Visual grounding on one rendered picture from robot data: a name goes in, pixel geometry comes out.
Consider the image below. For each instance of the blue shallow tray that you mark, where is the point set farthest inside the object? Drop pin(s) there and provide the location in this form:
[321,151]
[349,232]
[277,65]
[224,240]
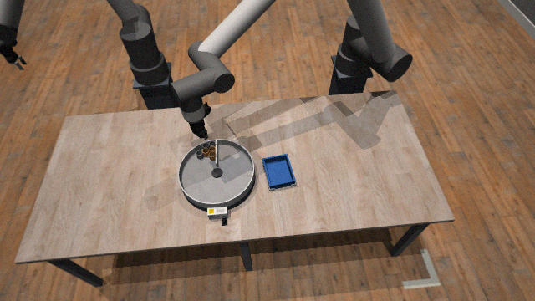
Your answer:
[279,171]

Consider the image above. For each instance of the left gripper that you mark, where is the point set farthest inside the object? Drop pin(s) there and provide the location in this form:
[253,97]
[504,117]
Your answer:
[196,120]

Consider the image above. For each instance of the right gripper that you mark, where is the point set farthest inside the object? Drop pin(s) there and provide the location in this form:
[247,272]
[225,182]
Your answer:
[7,51]

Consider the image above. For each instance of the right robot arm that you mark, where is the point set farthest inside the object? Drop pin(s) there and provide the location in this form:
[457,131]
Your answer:
[147,63]

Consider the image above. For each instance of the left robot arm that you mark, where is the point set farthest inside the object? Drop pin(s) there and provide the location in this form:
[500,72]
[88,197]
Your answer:
[375,40]

